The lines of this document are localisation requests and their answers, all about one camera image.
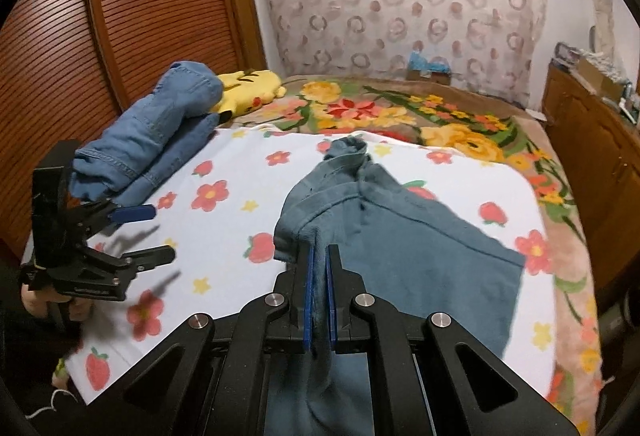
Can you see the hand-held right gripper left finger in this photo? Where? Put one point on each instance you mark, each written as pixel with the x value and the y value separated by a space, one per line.
pixel 308 301

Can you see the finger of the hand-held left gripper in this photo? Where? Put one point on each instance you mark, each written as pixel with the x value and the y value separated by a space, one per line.
pixel 132 213
pixel 150 257

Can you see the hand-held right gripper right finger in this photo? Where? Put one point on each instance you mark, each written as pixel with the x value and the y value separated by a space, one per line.
pixel 331 301

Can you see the wooden slatted wardrobe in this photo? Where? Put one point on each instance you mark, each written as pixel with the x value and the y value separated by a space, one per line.
pixel 125 16

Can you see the teal pants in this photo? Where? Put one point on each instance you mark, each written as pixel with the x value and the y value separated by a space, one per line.
pixel 410 241

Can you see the open cardboard box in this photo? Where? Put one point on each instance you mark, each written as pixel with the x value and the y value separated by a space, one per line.
pixel 597 76

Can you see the wooden cabinet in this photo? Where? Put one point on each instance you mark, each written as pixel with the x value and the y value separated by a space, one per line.
pixel 590 146

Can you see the small cardboard box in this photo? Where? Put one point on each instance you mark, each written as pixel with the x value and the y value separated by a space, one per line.
pixel 435 78

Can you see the person's left hand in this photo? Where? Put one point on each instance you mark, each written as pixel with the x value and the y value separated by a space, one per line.
pixel 34 303

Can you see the white strawberry flower bedsheet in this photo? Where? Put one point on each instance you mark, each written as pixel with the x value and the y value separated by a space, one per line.
pixel 230 176

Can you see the yellow plush toy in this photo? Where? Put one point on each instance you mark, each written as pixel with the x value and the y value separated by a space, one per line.
pixel 247 88

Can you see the brown floral blanket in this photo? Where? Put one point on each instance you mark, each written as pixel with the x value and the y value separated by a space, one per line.
pixel 450 116

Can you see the folded blue denim jeans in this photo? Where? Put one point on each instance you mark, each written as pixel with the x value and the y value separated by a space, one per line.
pixel 150 126

